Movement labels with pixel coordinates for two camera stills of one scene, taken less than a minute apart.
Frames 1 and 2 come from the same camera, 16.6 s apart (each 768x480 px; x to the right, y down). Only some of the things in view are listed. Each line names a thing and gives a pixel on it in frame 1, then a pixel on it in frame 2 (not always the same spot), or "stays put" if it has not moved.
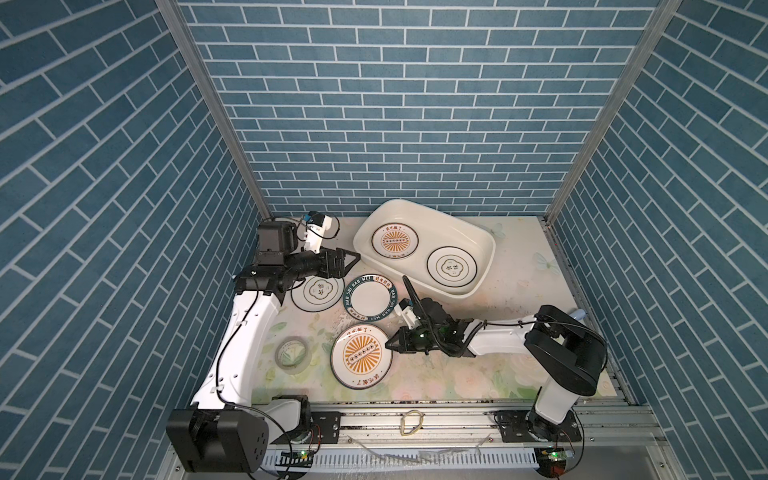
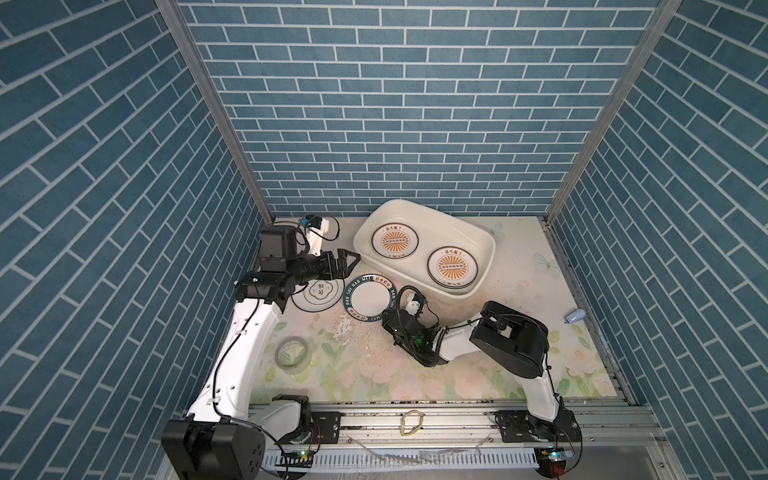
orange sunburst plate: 360,358 → 452,267
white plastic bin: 442,256 stays put
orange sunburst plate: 395,240 stays put
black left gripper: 336,271 stays put
